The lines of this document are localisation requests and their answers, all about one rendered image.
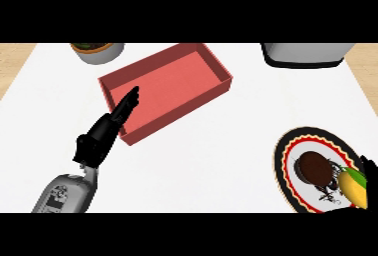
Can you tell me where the black red patterned plate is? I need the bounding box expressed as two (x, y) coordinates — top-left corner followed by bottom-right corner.
(272, 126), (369, 214)

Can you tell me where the grey plant pot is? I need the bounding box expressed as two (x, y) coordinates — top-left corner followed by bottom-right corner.
(69, 42), (125, 66)

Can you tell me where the red cardboard box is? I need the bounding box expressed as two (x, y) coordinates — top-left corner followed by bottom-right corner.
(96, 42), (235, 147)

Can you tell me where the white appliance with black base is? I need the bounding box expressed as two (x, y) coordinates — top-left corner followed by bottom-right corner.
(258, 42), (357, 70)

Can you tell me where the brown round cookie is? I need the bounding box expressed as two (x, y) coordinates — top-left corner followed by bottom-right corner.
(292, 150), (341, 186)

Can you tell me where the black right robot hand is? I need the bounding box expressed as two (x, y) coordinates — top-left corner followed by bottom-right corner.
(320, 154), (378, 214)

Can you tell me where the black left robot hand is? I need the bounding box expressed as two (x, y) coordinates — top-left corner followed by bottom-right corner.
(71, 85), (142, 170)

